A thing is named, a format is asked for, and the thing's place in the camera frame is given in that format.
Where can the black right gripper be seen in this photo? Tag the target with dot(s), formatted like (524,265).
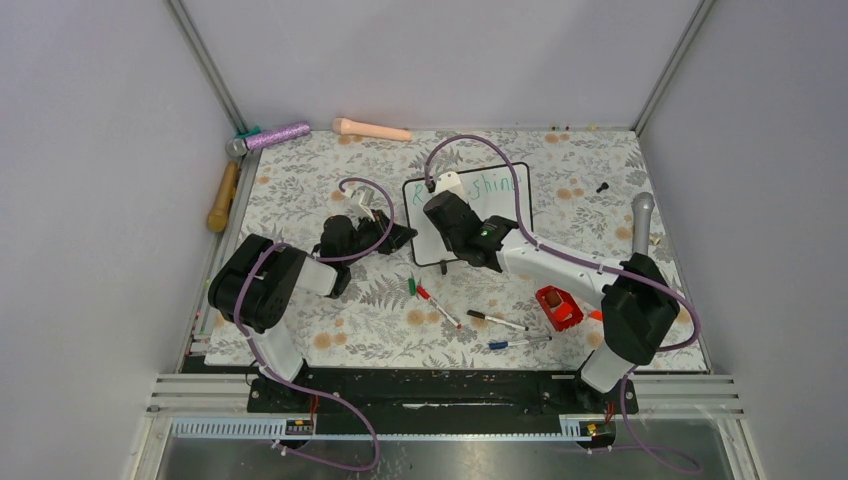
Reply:
(468,205)

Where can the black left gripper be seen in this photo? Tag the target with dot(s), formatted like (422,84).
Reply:
(382,226)

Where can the white whiteboard black frame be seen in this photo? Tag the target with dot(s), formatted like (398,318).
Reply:
(489,191)

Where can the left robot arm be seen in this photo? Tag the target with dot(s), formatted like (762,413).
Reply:
(254,287)

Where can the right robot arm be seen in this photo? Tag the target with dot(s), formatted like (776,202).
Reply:
(637,306)

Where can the red marker pen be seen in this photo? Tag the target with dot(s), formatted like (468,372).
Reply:
(424,294)

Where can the black marker pen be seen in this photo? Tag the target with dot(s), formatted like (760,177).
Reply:
(496,320)

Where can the blue marker pen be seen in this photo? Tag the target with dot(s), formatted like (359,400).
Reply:
(501,345)

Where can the red plastic box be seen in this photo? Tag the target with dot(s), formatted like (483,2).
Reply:
(559,307)

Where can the pink microphone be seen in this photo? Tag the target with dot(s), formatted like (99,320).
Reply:
(345,126)

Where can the silver microphone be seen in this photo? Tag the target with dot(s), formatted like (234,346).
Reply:
(642,205)

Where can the gold microphone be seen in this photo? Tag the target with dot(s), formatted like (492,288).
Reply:
(218,216)

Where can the purple glitter microphone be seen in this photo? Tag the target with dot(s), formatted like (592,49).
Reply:
(258,139)

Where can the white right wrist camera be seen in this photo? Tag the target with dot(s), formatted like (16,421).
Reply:
(450,182)

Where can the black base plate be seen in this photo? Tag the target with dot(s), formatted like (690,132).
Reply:
(434,402)

